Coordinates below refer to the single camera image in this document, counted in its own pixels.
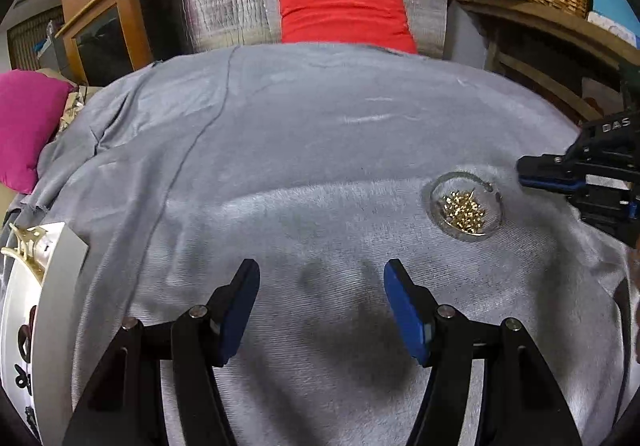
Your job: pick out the white cardboard box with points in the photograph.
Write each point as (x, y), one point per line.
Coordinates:
(60, 306)

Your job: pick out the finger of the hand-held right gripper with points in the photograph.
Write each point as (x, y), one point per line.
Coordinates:
(555, 184)
(542, 165)

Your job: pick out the grey blanket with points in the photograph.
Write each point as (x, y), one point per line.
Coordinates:
(300, 151)

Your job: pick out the pink pillow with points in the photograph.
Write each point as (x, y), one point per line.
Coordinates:
(25, 126)

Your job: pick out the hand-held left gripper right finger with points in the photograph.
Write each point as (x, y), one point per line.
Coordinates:
(407, 318)

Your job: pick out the silver bangle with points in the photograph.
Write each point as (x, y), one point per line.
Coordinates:
(467, 237)

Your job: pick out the red pillow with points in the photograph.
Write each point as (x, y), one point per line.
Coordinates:
(345, 11)

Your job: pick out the patterned beige cloth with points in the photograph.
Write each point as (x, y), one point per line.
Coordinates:
(72, 108)

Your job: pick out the blue cardboard box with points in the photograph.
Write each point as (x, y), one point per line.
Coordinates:
(617, 3)

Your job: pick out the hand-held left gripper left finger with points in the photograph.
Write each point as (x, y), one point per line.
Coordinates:
(240, 308)

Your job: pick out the wooden table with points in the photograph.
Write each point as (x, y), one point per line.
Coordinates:
(545, 36)

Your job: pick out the grey metal cabinet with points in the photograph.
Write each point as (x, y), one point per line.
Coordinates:
(52, 51)

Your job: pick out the wooden glass cabinet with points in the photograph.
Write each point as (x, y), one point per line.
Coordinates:
(107, 41)

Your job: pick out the cream hair claw clip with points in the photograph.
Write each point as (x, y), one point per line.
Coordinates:
(25, 251)

